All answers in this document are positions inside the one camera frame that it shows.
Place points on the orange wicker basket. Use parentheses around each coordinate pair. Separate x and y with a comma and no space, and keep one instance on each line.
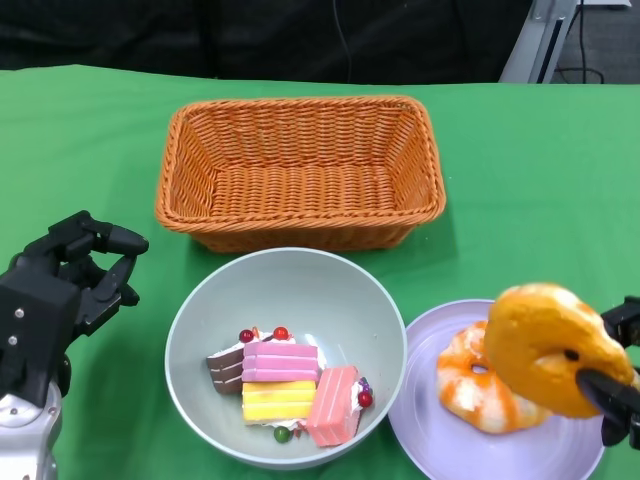
(300,190)

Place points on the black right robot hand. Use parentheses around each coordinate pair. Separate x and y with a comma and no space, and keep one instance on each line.
(617,400)

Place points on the brown chocolate cake slice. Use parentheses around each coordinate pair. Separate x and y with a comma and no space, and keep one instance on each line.
(225,370)

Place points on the lavender plate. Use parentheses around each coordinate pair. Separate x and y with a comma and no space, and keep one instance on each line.
(420,410)

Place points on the salmon pink cake slice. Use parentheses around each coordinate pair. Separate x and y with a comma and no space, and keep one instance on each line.
(332,410)

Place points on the grey metal frame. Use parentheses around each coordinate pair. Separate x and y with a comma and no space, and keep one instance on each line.
(525,55)

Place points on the orange white twisted bread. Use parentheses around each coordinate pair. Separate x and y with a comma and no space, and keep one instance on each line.
(535,340)
(470,395)

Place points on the yellow cake slice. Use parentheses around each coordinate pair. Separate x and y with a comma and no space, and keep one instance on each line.
(277,400)

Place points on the green tablecloth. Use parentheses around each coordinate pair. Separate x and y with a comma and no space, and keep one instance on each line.
(500,200)

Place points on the magenta pink cake slice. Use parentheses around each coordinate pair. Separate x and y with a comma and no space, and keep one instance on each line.
(280,362)

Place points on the pale green bowl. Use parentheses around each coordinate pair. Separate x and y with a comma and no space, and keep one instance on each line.
(300,290)

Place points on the black backdrop cloth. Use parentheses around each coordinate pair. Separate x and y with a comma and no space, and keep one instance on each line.
(200,35)

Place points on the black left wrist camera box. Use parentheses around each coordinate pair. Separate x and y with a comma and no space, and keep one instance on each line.
(35,330)

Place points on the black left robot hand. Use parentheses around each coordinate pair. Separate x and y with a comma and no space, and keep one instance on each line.
(90,280)

